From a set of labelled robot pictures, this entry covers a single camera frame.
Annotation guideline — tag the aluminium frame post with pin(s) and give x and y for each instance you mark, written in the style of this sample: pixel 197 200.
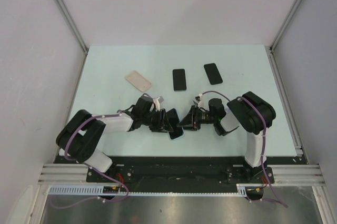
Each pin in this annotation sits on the aluminium frame post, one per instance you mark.
pixel 61 5
pixel 289 17

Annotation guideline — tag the right aluminium frame post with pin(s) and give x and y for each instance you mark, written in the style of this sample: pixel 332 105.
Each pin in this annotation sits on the right aluminium frame post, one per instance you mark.
pixel 289 17

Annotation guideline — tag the black phone blue edge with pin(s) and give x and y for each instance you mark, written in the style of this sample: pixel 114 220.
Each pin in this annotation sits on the black phone blue edge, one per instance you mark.
pixel 173 117

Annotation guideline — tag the aluminium front rail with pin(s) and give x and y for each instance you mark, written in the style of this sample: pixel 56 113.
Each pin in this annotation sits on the aluminium front rail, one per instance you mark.
pixel 67 174

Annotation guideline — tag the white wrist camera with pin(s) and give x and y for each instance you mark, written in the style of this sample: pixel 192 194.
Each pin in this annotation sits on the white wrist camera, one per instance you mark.
pixel 198 101
pixel 157 102

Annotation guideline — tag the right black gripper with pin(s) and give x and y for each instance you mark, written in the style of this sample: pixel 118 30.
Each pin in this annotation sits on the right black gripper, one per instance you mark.
pixel 191 121

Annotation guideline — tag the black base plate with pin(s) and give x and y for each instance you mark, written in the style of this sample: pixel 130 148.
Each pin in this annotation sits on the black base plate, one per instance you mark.
pixel 199 174

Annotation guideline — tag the left aluminium frame post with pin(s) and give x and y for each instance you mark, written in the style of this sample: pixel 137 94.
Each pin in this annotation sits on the left aluminium frame post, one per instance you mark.
pixel 61 5

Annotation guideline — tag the beige phone case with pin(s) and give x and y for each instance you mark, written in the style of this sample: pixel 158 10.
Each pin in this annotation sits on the beige phone case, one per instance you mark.
pixel 138 81

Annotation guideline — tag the light blue phone case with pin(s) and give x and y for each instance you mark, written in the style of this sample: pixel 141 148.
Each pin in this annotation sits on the light blue phone case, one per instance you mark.
pixel 177 133

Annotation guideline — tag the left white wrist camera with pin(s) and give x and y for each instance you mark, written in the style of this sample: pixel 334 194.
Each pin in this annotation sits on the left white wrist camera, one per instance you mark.
pixel 157 102

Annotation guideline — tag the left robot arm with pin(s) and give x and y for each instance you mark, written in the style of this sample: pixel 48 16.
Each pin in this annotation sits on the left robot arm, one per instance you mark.
pixel 81 135

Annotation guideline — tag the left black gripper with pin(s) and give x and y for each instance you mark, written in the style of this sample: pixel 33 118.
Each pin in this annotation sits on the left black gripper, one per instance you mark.
pixel 162 125

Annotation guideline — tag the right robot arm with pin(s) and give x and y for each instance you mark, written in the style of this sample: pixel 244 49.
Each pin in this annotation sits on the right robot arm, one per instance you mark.
pixel 248 111

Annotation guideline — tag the white slotted cable duct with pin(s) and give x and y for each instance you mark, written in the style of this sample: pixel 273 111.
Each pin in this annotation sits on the white slotted cable duct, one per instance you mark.
pixel 102 190

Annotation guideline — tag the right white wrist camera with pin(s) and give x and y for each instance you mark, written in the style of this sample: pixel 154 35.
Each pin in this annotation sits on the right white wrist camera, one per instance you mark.
pixel 198 101

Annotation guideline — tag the black phone right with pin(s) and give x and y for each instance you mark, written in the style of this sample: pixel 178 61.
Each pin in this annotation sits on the black phone right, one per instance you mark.
pixel 213 74

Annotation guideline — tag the black phone middle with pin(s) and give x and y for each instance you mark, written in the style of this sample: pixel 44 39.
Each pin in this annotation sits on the black phone middle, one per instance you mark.
pixel 179 80

